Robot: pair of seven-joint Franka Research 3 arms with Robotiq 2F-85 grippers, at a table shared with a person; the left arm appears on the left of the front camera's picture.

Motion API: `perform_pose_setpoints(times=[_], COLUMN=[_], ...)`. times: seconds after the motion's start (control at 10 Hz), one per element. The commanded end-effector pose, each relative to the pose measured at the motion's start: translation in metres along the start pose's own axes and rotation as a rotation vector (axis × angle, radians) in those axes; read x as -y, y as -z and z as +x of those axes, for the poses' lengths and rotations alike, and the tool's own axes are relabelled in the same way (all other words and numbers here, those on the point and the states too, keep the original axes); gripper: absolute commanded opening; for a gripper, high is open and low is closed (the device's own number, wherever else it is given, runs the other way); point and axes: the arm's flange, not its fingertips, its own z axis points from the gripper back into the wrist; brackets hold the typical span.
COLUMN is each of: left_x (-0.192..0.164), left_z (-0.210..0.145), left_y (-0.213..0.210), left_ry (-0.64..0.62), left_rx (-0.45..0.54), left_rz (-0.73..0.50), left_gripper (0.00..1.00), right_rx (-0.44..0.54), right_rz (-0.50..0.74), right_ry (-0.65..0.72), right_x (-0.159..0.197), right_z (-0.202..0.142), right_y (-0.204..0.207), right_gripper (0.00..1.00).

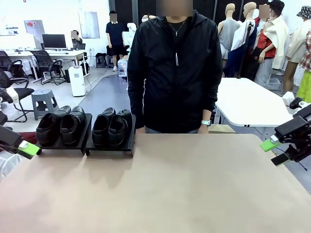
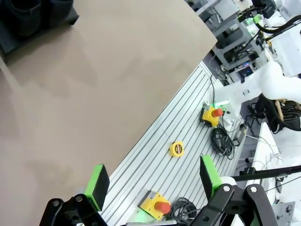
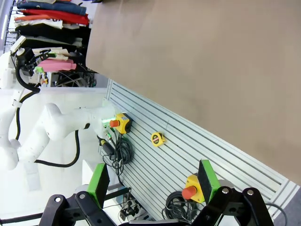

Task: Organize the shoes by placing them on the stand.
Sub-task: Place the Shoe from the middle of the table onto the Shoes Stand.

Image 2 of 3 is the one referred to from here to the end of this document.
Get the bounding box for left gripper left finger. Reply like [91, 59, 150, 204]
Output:
[39, 163, 111, 226]

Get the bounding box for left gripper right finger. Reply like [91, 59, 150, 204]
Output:
[188, 154, 279, 226]

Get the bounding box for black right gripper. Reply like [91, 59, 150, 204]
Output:
[238, 0, 276, 24]

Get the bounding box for black metal shoe stand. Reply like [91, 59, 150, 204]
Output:
[0, 0, 80, 64]

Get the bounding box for grey equipment rack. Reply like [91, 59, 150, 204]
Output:
[188, 0, 269, 83]

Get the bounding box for yellow tape measure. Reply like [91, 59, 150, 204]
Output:
[169, 141, 185, 157]

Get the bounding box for yellow emergency stop box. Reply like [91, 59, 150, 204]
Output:
[199, 103, 224, 128]
[140, 190, 172, 221]

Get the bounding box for black pole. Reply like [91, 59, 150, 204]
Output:
[231, 164, 301, 182]

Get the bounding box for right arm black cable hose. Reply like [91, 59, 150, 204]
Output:
[255, 13, 301, 36]

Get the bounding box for black cable bundle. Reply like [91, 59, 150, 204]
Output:
[168, 196, 202, 223]
[210, 127, 236, 161]

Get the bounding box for aluminium slotted base plate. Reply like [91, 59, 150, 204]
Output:
[98, 61, 247, 226]

